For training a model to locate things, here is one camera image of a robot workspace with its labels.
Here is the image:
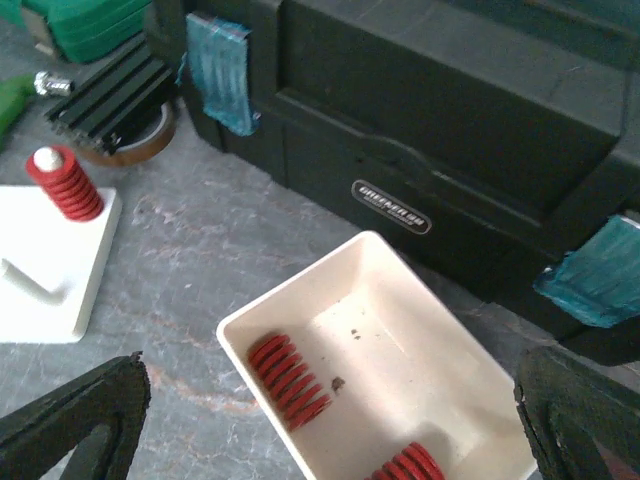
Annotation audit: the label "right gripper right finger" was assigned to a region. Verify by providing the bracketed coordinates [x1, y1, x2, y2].
[514, 347, 639, 480]

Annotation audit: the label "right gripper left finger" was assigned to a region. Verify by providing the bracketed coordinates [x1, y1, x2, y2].
[1, 352, 150, 479]

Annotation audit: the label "white peg fixture board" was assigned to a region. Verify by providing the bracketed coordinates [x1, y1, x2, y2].
[1, 185, 122, 344]

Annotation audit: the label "large red spring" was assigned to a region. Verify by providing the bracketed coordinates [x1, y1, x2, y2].
[25, 145, 104, 222]

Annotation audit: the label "white rectangular parts tray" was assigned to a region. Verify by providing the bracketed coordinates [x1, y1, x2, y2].
[217, 231, 537, 479]

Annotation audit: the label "red springs in tray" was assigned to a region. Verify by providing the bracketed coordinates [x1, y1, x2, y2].
[247, 332, 333, 432]

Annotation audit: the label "black plastic toolbox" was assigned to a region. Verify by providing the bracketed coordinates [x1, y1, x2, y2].
[145, 1, 639, 366]

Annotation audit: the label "brown tape roll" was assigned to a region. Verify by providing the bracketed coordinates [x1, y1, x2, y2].
[73, 101, 177, 168]

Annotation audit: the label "black battery holder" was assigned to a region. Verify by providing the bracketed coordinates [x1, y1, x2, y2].
[45, 34, 176, 154]

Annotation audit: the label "green plastic tool case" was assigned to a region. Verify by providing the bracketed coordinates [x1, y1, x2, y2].
[1, 0, 149, 63]

